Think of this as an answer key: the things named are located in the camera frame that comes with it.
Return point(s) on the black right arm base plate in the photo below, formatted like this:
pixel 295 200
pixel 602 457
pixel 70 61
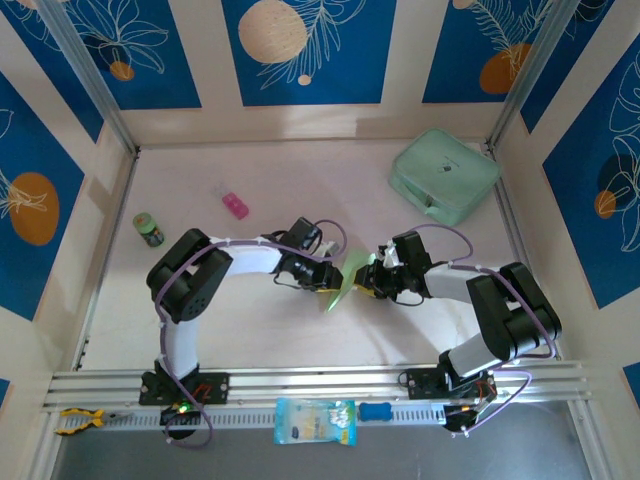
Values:
pixel 415 382

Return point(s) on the small green-capped bottle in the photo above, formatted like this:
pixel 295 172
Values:
pixel 148 230

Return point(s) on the clear plastic cap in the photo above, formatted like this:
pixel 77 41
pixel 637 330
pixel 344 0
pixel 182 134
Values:
pixel 219 191

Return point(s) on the aluminium table side rail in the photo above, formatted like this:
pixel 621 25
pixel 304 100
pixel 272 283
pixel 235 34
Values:
pixel 110 250
pixel 521 250

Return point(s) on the aluminium frame post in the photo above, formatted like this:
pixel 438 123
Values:
pixel 95 80
pixel 530 70

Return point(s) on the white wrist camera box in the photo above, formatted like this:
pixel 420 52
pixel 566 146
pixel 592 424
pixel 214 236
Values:
pixel 331 248
pixel 390 257

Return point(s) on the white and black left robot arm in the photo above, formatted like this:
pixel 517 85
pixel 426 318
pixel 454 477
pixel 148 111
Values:
pixel 190 290

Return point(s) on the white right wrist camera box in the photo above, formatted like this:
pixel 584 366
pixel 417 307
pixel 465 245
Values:
pixel 390 257

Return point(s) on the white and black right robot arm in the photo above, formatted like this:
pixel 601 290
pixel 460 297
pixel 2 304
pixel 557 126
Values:
pixel 515 320

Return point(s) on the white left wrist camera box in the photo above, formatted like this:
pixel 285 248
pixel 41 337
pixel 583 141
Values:
pixel 331 248

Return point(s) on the mint green zip pouch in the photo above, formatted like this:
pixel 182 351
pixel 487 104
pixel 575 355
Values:
pixel 445 170

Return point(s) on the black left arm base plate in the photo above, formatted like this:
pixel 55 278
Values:
pixel 217 387

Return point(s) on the blue wet wipes packet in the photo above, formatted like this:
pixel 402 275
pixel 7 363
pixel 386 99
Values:
pixel 315 422

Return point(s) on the green paper sheet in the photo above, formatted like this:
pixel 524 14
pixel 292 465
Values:
pixel 356 262

